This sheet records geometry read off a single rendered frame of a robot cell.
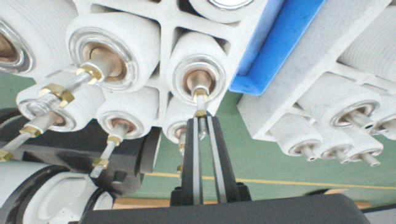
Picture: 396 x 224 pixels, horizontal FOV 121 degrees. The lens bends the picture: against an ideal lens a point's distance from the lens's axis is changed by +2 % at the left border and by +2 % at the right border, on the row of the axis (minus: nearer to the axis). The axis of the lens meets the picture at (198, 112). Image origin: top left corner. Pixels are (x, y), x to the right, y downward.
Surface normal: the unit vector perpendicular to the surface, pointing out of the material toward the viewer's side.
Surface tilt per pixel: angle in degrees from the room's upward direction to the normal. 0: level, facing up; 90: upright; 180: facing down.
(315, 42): 90
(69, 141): 90
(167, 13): 0
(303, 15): 88
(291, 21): 88
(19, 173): 110
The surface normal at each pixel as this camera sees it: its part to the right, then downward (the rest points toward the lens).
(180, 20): 0.04, 0.66
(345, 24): -0.97, -0.15
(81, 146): 0.28, -0.72
